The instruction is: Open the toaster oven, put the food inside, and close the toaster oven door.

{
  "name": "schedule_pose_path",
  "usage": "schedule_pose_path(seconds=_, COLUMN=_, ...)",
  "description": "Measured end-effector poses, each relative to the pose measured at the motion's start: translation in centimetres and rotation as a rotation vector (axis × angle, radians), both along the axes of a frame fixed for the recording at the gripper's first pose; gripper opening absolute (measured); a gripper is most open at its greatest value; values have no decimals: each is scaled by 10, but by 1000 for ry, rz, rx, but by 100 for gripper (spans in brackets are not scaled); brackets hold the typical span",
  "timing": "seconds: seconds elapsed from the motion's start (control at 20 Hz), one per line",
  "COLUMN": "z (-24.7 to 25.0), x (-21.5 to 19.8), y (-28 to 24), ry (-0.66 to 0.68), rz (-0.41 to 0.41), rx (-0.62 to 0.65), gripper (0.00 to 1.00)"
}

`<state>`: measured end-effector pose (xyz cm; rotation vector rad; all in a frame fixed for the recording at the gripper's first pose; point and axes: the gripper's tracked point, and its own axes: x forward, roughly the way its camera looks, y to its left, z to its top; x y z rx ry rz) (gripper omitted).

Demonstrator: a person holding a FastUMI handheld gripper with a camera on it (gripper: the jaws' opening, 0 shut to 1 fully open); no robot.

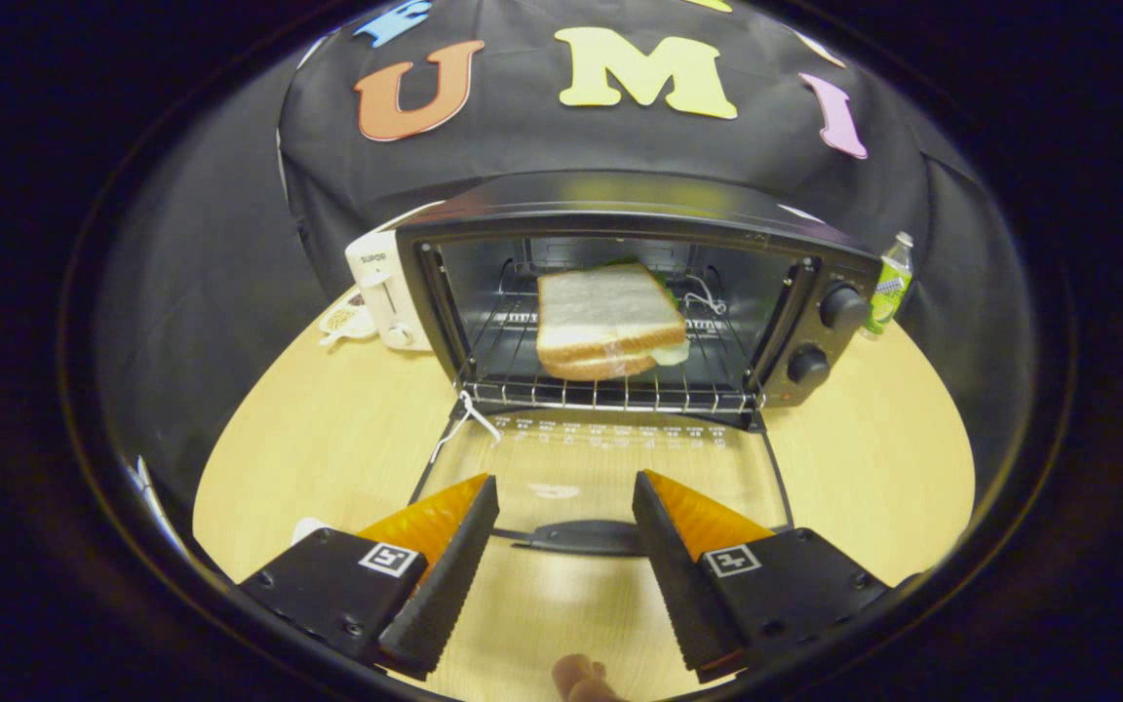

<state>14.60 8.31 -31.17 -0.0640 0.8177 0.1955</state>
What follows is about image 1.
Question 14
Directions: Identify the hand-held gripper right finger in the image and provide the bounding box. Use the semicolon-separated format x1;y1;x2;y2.
632;468;891;683

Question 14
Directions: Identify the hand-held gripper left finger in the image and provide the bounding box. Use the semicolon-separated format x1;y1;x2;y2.
238;473;501;682

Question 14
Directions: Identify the sandwich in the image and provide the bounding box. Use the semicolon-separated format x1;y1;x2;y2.
535;258;692;382

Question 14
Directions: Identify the black toaster oven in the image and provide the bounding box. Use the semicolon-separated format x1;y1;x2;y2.
396;171;884;559

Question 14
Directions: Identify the white pop-up toaster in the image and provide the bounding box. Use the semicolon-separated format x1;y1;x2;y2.
345;229;431;352

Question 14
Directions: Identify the small white dish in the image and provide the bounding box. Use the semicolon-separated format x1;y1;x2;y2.
318;291;379;348

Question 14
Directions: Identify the green label water bottle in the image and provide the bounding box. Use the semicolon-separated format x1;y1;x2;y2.
862;231;915;339

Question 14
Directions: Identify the white string loop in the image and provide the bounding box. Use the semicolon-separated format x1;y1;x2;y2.
430;390;502;464

